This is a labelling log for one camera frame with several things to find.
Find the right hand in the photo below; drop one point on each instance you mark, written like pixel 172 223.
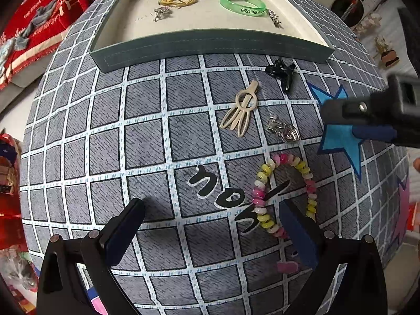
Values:
pixel 416 164

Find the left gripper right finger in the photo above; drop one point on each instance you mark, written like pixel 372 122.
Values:
pixel 363 288

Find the blue checkered tablecloth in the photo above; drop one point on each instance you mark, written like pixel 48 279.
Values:
pixel 95 140

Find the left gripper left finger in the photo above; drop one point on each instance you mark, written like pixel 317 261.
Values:
pixel 61 290

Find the beige hair clip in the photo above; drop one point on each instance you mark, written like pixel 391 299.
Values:
pixel 238 117

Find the red tray with clutter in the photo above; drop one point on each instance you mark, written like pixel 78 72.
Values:
pixel 19 281

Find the grey cloth on sofa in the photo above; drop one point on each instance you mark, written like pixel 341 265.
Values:
pixel 41 16

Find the silver pink gem brooch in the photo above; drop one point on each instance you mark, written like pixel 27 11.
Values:
pixel 162 13

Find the sofa with red blanket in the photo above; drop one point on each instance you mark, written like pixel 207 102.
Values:
pixel 35 30

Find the grey jewelry tray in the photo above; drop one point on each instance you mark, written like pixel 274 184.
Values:
pixel 130 35

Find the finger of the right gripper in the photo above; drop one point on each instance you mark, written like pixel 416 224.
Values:
pixel 387 134
pixel 354 111

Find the black hair claw clip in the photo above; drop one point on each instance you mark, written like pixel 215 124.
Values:
pixel 283 72

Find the green transparent bangle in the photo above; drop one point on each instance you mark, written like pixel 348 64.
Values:
pixel 245 7

